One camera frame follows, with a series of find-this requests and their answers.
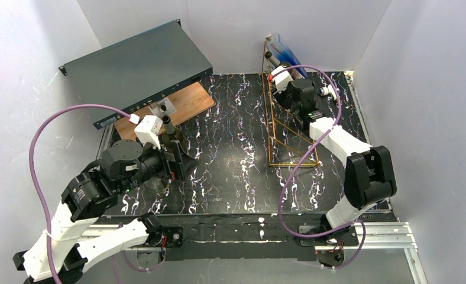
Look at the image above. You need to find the dark brown wine bottle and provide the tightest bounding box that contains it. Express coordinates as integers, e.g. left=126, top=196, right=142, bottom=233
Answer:
left=264, top=51, right=291, bottom=69

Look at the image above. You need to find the blue glass bottle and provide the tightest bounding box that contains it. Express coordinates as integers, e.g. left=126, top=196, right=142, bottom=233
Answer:
left=264, top=33, right=301, bottom=70

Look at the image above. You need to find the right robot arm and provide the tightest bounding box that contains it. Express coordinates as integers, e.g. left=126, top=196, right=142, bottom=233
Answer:
left=274, top=79, right=397, bottom=239

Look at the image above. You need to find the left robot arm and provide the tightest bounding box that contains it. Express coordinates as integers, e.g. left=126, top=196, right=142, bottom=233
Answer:
left=13, top=140, right=198, bottom=283

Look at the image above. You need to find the clear round glass bottle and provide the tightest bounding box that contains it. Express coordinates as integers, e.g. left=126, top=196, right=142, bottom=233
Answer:
left=143, top=177, right=170, bottom=194

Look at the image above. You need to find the grey rack server box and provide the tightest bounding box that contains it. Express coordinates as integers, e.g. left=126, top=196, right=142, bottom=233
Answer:
left=59, top=20, right=213, bottom=114

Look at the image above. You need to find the white pipe fitting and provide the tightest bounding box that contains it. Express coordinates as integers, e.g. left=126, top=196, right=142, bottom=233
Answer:
left=318, top=84, right=338, bottom=104

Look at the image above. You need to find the wooden board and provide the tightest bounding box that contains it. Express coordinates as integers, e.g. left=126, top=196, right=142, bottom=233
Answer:
left=114, top=82, right=216, bottom=140

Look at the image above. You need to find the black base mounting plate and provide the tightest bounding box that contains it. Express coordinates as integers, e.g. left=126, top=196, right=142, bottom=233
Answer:
left=107, top=213, right=359, bottom=263

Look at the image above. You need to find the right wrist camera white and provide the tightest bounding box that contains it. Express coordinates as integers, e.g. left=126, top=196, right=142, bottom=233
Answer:
left=268, top=65, right=293, bottom=93

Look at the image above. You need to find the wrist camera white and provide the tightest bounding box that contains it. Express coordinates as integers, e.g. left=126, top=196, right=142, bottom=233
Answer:
left=134, top=115, right=163, bottom=150
left=268, top=65, right=293, bottom=93

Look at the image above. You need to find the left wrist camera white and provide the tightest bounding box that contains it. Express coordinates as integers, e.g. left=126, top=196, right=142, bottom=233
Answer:
left=134, top=115, right=163, bottom=150

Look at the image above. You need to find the gold wire wine rack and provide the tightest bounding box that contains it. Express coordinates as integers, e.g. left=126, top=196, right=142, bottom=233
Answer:
left=261, top=40, right=323, bottom=169

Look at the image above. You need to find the metal bracket with knob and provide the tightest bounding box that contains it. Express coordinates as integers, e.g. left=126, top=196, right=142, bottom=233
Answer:
left=149, top=98, right=177, bottom=118

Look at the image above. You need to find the aluminium frame rail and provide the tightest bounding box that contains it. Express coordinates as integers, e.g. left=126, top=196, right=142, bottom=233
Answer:
left=77, top=222, right=418, bottom=273

